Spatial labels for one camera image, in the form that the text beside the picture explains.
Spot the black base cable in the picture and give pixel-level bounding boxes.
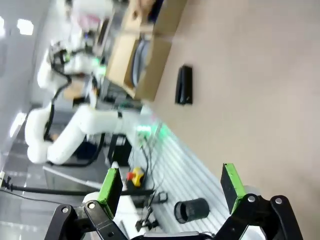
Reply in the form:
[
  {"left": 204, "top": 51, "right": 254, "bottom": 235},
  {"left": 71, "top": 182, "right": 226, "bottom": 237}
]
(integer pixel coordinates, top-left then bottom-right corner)
[{"left": 138, "top": 136, "right": 161, "bottom": 198}]

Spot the yellow red emergency stop button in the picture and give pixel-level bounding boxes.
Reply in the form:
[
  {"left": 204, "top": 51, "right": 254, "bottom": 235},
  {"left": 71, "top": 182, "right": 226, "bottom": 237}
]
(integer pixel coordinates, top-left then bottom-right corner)
[{"left": 126, "top": 167, "right": 144, "bottom": 188}]

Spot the small cardboard box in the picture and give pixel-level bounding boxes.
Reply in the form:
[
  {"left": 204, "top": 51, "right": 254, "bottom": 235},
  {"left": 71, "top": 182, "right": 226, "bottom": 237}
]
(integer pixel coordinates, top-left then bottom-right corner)
[{"left": 123, "top": 0, "right": 189, "bottom": 38}]

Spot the grey slotted aluminium plate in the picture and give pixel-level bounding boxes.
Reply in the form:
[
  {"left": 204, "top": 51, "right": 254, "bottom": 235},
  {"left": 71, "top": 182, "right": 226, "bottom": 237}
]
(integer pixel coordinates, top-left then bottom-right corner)
[{"left": 136, "top": 104, "right": 253, "bottom": 226}]

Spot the black controller box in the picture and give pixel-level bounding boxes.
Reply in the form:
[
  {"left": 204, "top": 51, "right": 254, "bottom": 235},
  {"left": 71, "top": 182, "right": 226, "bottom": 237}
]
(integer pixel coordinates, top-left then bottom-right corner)
[{"left": 108, "top": 133, "right": 133, "bottom": 167}]

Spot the chunky black stapler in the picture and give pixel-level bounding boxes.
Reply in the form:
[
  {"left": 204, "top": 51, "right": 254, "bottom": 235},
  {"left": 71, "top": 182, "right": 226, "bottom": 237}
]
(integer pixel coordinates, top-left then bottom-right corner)
[{"left": 174, "top": 64, "right": 194, "bottom": 106}]

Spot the black mesh pen cup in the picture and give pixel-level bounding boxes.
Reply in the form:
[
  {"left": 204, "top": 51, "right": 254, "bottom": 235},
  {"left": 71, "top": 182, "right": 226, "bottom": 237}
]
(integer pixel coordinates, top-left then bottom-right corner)
[{"left": 174, "top": 197, "right": 210, "bottom": 224}]

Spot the black left arm cable sleeve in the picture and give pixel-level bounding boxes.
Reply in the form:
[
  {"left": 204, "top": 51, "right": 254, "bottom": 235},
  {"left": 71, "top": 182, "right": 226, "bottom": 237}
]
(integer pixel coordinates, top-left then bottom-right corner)
[{"left": 43, "top": 67, "right": 74, "bottom": 141}]

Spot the grey campus pencil case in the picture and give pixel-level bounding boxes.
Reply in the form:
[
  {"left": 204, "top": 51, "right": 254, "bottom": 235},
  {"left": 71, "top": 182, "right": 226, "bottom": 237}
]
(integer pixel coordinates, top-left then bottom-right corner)
[{"left": 132, "top": 39, "right": 151, "bottom": 89}]

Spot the large cardboard box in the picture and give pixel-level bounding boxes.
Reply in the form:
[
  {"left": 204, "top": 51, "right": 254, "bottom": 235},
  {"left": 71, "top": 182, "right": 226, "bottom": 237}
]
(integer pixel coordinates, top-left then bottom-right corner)
[{"left": 106, "top": 32, "right": 174, "bottom": 102}]

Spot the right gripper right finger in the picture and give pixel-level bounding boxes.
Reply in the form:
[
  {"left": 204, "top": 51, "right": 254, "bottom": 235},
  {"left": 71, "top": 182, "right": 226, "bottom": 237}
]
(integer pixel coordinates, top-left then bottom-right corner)
[{"left": 214, "top": 162, "right": 305, "bottom": 240}]

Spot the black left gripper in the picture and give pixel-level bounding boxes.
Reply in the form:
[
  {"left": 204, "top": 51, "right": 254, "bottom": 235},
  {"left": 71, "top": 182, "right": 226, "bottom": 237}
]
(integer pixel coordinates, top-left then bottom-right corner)
[{"left": 51, "top": 46, "right": 71, "bottom": 74}]

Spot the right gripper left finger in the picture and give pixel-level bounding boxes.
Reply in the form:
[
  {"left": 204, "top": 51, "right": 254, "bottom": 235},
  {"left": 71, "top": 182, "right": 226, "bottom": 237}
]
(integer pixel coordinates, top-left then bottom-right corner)
[{"left": 48, "top": 167, "right": 126, "bottom": 240}]

